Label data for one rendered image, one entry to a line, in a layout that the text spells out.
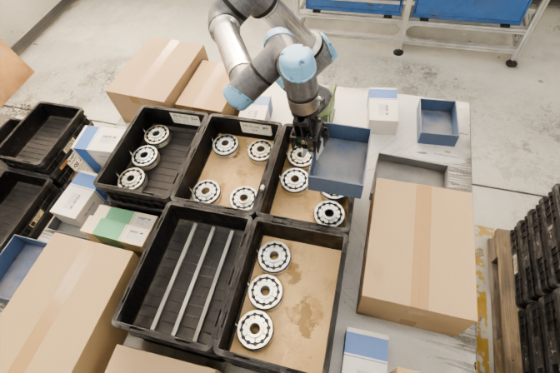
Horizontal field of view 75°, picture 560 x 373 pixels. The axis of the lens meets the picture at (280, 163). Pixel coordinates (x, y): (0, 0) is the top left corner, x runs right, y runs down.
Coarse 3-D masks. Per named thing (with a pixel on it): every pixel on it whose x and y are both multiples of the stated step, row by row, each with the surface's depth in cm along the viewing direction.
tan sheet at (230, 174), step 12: (240, 144) 146; (216, 156) 144; (240, 156) 143; (204, 168) 141; (216, 168) 140; (228, 168) 140; (240, 168) 139; (252, 168) 139; (264, 168) 138; (216, 180) 137; (228, 180) 136; (240, 180) 136; (252, 180) 136; (228, 192) 133; (228, 204) 130
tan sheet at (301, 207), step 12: (288, 168) 137; (276, 192) 132; (312, 192) 130; (276, 204) 129; (288, 204) 128; (300, 204) 128; (312, 204) 128; (348, 204) 126; (288, 216) 126; (300, 216) 125; (312, 216) 125
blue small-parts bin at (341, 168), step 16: (336, 128) 109; (352, 128) 108; (368, 128) 106; (336, 144) 112; (352, 144) 112; (368, 144) 103; (320, 160) 109; (336, 160) 109; (352, 160) 108; (320, 176) 106; (336, 176) 105; (352, 176) 105; (336, 192) 101; (352, 192) 99
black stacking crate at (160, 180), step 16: (144, 112) 150; (160, 112) 149; (176, 112) 147; (144, 128) 152; (176, 128) 154; (192, 128) 153; (128, 144) 143; (144, 144) 150; (176, 144) 149; (112, 160) 135; (128, 160) 145; (160, 160) 145; (176, 160) 144; (112, 176) 137; (160, 176) 140; (112, 192) 132; (160, 192) 136; (160, 208) 132
